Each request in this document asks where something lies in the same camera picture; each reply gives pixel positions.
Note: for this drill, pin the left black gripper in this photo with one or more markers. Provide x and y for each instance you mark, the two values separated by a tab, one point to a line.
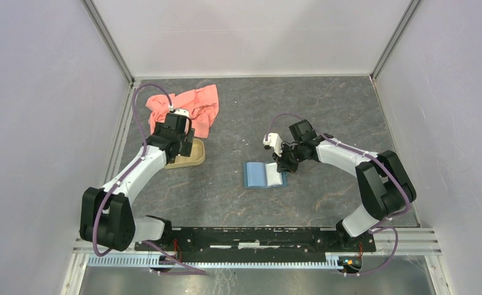
186	140

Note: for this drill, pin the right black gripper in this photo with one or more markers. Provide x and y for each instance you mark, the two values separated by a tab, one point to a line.
283	165

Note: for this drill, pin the blue card holder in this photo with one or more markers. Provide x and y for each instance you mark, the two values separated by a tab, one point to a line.
259	175

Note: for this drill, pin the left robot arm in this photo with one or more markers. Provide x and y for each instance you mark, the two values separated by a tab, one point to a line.
106	216

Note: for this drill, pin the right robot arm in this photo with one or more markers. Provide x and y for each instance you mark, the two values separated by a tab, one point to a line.
385	188

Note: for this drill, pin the gold oval tray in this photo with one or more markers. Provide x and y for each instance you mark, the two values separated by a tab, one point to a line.
196	157

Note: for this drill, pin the pink crumpled cloth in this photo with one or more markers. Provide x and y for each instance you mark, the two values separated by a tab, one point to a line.
202	105

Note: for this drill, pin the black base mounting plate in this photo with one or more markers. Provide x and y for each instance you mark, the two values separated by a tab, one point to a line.
262	244

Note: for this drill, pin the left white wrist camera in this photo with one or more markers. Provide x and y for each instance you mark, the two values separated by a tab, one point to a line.
181	112

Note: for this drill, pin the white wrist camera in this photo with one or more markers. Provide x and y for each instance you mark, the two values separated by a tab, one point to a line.
273	141
181	112

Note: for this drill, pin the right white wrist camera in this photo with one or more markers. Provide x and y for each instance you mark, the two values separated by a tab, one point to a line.
273	141

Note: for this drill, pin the aluminium frame rail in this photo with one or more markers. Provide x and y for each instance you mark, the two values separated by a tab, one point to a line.
407	242

